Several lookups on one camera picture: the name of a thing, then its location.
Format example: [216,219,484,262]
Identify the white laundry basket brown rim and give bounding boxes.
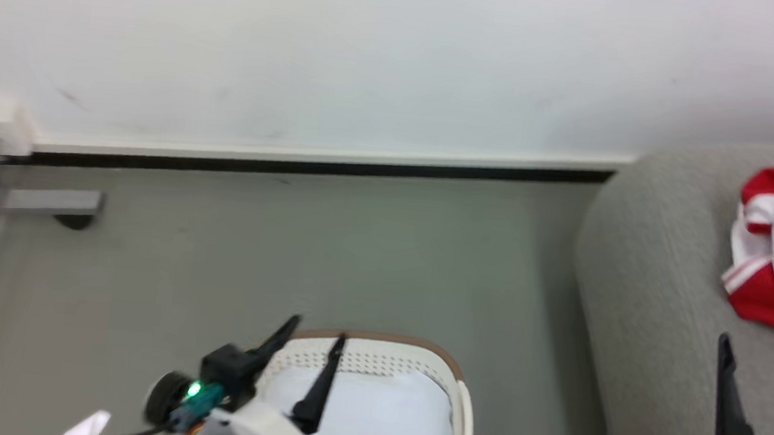
[249,322,482,435]

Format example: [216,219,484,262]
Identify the white cable tag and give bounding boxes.
[60,407,112,435]

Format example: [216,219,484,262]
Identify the white cabinet with grey foot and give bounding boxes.
[0,96,114,367]

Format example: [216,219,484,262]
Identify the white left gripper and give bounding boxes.
[188,307,348,435]

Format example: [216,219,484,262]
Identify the black and white baseboard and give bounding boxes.
[0,100,638,220]

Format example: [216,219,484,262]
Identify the grey fabric sofa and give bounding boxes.
[557,126,774,435]

